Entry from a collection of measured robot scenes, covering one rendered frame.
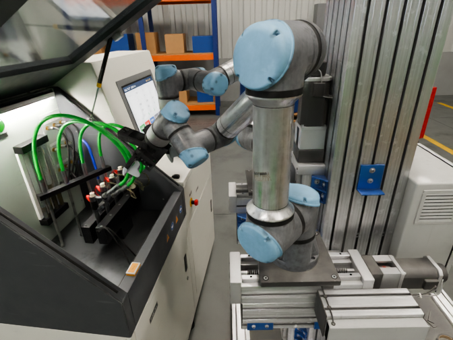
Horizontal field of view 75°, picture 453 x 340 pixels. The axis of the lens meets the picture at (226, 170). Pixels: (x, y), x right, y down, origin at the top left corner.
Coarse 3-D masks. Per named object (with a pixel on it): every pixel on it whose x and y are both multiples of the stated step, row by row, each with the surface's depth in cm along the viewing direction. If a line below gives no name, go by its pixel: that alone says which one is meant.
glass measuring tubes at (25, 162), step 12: (24, 144) 113; (36, 144) 118; (24, 156) 114; (48, 156) 126; (24, 168) 116; (48, 168) 129; (24, 180) 118; (36, 180) 120; (48, 180) 126; (36, 192) 121; (36, 204) 123; (60, 204) 136; (48, 216) 127
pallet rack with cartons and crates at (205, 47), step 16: (176, 0) 530; (192, 0) 530; (208, 0) 533; (144, 32) 556; (112, 48) 583; (128, 48) 585; (144, 48) 564; (176, 48) 578; (208, 48) 579; (192, 96) 681; (208, 96) 625
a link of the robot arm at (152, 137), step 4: (148, 132) 91; (152, 132) 89; (148, 136) 91; (152, 136) 90; (156, 136) 89; (152, 140) 90; (156, 140) 90; (160, 140) 90; (164, 140) 90; (168, 140) 91; (156, 144) 91; (160, 144) 91; (164, 144) 92
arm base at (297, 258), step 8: (304, 240) 82; (312, 240) 84; (288, 248) 84; (296, 248) 83; (304, 248) 83; (312, 248) 86; (280, 256) 87; (288, 256) 84; (296, 256) 84; (304, 256) 84; (312, 256) 87; (280, 264) 86; (288, 264) 85; (296, 264) 84; (304, 264) 84; (312, 264) 85
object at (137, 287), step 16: (176, 192) 145; (176, 208) 138; (160, 224) 122; (176, 224) 139; (160, 240) 119; (144, 256) 105; (160, 256) 119; (144, 272) 103; (128, 288) 92; (144, 288) 104; (144, 304) 104
